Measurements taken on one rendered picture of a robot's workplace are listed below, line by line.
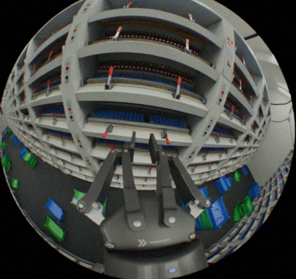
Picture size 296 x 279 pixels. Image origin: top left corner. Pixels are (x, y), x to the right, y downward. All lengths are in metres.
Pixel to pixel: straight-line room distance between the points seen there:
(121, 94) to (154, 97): 0.12
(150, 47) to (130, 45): 0.07
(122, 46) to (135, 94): 0.19
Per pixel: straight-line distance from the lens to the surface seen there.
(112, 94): 0.33
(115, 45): 0.36
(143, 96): 0.32
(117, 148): 0.57
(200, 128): 0.47
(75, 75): 0.42
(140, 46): 0.34
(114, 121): 0.43
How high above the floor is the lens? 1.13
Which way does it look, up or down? 34 degrees down
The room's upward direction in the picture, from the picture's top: 12 degrees clockwise
